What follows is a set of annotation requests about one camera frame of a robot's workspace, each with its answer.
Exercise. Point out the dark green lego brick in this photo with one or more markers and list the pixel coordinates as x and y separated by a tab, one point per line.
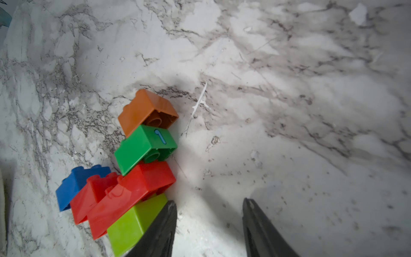
146	144

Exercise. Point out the lime green lego brick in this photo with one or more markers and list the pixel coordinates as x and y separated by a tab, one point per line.
126	232

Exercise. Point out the long red lego brick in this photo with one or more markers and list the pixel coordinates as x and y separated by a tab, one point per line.
143	181

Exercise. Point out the orange lego brick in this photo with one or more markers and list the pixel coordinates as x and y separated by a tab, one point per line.
147	108

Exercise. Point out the blue lego brick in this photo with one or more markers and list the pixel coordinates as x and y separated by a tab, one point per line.
77	179

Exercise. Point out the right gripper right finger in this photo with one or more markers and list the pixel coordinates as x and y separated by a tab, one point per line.
262	239

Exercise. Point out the small red lego brick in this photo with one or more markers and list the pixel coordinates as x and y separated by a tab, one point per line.
90	195

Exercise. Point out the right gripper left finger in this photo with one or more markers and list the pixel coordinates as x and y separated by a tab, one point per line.
158	240

